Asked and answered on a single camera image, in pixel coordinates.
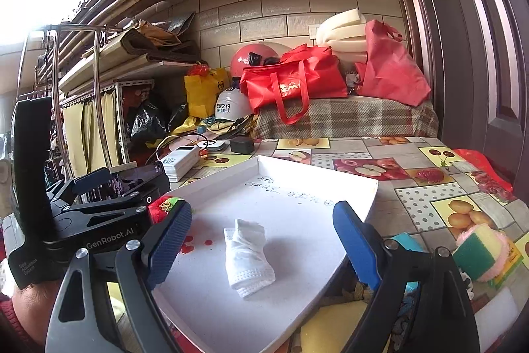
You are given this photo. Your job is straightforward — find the yellow raincoat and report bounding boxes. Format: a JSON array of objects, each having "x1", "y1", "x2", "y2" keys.
[{"x1": 146, "y1": 115, "x2": 249, "y2": 149}]

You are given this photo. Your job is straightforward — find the yellow curtain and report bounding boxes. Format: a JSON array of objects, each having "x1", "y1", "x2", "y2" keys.
[{"x1": 62, "y1": 90, "x2": 120, "y2": 177}]

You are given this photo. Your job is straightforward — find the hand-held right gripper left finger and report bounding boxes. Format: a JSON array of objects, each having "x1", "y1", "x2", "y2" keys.
[{"x1": 45, "y1": 201, "x2": 193, "y2": 353}]

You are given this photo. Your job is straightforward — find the plaid cloth cover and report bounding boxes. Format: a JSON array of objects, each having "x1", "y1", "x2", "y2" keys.
[{"x1": 253, "y1": 96, "x2": 439, "y2": 139}]

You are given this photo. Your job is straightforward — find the yellow paper packet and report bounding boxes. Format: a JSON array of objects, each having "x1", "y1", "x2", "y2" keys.
[{"x1": 488, "y1": 243, "x2": 525, "y2": 289}]

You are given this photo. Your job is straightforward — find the wooden shelf board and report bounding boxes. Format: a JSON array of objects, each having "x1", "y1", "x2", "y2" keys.
[{"x1": 58, "y1": 59, "x2": 199, "y2": 97}]

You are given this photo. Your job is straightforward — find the person's left forearm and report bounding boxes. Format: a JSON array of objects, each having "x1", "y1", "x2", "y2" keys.
[{"x1": 0, "y1": 281, "x2": 48, "y2": 353}]

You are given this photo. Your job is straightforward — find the green yellow pink sponge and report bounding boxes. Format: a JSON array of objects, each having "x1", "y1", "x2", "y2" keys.
[{"x1": 455, "y1": 227, "x2": 513, "y2": 281}]

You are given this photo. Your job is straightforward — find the chrome tube rack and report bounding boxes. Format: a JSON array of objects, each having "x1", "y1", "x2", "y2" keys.
[{"x1": 25, "y1": 24, "x2": 125, "y2": 176}]

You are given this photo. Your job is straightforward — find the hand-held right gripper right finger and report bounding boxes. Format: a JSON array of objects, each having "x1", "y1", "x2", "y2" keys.
[{"x1": 333, "y1": 201, "x2": 482, "y2": 353}]

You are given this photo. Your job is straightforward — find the yellow and green sponge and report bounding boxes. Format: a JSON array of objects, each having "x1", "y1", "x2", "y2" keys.
[{"x1": 452, "y1": 223, "x2": 503, "y2": 281}]

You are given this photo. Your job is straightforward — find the white foam block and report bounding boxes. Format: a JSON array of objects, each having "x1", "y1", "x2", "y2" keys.
[{"x1": 473, "y1": 289, "x2": 529, "y2": 353}]

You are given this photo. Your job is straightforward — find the fruit print tablecloth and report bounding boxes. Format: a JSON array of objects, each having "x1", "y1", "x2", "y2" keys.
[{"x1": 169, "y1": 136, "x2": 529, "y2": 353}]

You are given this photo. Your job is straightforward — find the brown door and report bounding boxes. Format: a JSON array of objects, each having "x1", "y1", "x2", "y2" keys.
[{"x1": 372, "y1": 0, "x2": 529, "y2": 213}]

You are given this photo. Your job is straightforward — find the red and green plush toy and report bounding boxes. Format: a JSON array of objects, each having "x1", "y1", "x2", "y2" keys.
[{"x1": 148, "y1": 196, "x2": 184, "y2": 225}]

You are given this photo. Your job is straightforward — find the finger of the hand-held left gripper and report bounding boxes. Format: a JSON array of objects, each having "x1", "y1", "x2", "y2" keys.
[
  {"x1": 46, "y1": 167, "x2": 113, "y2": 213},
  {"x1": 52, "y1": 181, "x2": 171, "y2": 254}
]

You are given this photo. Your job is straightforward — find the black smartphone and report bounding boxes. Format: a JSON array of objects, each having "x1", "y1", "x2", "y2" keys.
[{"x1": 89, "y1": 163, "x2": 170, "y2": 201}]

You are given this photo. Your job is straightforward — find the white helmet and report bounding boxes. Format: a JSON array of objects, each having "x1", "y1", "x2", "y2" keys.
[{"x1": 215, "y1": 87, "x2": 254, "y2": 121}]

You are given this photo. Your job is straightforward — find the red helmet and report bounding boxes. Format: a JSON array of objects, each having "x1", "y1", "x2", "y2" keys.
[{"x1": 230, "y1": 43, "x2": 282, "y2": 78}]

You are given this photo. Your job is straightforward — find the yellow shopping bag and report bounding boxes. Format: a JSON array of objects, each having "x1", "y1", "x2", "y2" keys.
[{"x1": 184, "y1": 67, "x2": 230, "y2": 118}]

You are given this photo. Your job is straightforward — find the white power bank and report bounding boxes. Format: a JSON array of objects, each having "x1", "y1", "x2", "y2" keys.
[{"x1": 159, "y1": 146, "x2": 207, "y2": 183}]

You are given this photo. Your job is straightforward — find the stack of white foam sheets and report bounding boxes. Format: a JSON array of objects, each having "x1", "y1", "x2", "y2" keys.
[{"x1": 316, "y1": 8, "x2": 368, "y2": 64}]

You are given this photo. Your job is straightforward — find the pink-red fabric bag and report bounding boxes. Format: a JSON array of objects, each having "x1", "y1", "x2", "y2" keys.
[{"x1": 354, "y1": 19, "x2": 431, "y2": 107}]

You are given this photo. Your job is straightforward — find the red plastic bag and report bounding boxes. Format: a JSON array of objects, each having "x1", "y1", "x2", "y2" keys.
[{"x1": 452, "y1": 148, "x2": 515, "y2": 205}]

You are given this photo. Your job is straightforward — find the folded brown mats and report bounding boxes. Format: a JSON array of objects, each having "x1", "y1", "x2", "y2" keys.
[{"x1": 120, "y1": 12, "x2": 200, "y2": 64}]

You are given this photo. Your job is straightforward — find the red tote bag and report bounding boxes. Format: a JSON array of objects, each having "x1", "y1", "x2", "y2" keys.
[{"x1": 240, "y1": 44, "x2": 348, "y2": 125}]

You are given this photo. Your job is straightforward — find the white foam tray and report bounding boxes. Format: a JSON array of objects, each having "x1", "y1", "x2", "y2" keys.
[{"x1": 151, "y1": 154, "x2": 379, "y2": 353}]

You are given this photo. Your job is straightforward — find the red printed carton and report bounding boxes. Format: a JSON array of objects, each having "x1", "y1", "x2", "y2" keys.
[{"x1": 122, "y1": 85, "x2": 155, "y2": 110}]

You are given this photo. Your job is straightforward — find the white slotted angle rack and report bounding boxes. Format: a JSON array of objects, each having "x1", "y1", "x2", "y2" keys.
[{"x1": 109, "y1": 78, "x2": 157, "y2": 168}]

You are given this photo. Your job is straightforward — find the black plastic bag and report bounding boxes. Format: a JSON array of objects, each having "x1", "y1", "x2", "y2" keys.
[{"x1": 130, "y1": 90, "x2": 188, "y2": 143}]

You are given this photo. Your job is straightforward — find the pale yellow foam piece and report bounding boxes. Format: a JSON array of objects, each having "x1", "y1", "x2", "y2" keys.
[{"x1": 300, "y1": 300, "x2": 368, "y2": 353}]

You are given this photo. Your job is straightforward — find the teal packet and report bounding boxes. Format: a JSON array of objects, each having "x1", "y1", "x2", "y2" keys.
[{"x1": 390, "y1": 233, "x2": 426, "y2": 296}]

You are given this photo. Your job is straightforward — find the black charger block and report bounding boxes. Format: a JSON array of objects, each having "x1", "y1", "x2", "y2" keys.
[{"x1": 230, "y1": 136, "x2": 255, "y2": 154}]

